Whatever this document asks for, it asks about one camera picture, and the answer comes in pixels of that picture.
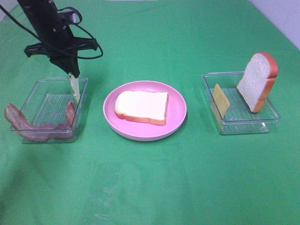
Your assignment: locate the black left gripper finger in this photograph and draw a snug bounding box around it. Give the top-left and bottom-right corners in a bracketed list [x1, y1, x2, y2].
[50, 58, 72, 73]
[69, 57, 80, 77]

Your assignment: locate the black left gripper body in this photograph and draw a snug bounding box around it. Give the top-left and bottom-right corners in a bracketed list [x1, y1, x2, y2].
[24, 24, 98, 59]

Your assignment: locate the green lettuce leaf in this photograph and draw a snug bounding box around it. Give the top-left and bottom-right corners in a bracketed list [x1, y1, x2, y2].
[68, 73, 80, 104]

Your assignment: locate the bacon strip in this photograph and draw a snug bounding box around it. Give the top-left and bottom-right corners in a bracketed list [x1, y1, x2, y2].
[4, 103, 54, 142]
[52, 101, 75, 139]

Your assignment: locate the bread slice with brown crust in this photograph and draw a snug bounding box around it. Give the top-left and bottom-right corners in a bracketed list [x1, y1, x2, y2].
[114, 90, 169, 126]

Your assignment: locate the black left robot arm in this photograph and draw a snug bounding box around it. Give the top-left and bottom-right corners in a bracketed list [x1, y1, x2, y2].
[18, 0, 101, 78]

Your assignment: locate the clear left plastic container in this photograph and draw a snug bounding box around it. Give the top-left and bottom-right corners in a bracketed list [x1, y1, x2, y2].
[10, 77, 89, 144]

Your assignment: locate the clear plastic container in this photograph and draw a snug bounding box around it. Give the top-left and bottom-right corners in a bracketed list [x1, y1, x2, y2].
[202, 71, 281, 135]
[10, 77, 89, 144]

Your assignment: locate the pink round plate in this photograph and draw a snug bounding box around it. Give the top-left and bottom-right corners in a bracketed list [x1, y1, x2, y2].
[103, 81, 187, 142]

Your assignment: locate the yellow cheese slice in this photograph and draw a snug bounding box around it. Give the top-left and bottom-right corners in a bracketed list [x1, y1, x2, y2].
[213, 83, 230, 119]

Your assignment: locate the green tablecloth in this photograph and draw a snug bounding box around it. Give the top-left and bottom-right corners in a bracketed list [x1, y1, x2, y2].
[0, 0, 300, 225]

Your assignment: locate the clear right plastic container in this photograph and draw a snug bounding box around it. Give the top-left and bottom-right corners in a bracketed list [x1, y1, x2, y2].
[202, 71, 281, 135]

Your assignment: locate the upright bread slice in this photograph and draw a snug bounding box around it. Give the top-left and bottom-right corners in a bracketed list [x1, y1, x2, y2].
[237, 52, 279, 113]

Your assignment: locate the black cable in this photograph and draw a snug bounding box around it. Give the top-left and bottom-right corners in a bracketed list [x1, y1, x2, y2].
[0, 4, 104, 60]

